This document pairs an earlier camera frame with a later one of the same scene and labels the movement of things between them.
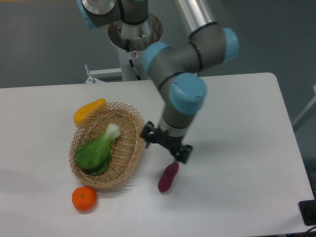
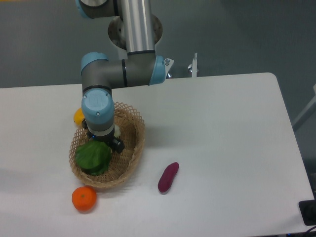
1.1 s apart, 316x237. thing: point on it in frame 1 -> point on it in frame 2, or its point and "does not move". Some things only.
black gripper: [182, 155] -> [115, 143]
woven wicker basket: [126, 151] does not move
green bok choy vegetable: [93, 156] does not move
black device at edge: [307, 209] does not move
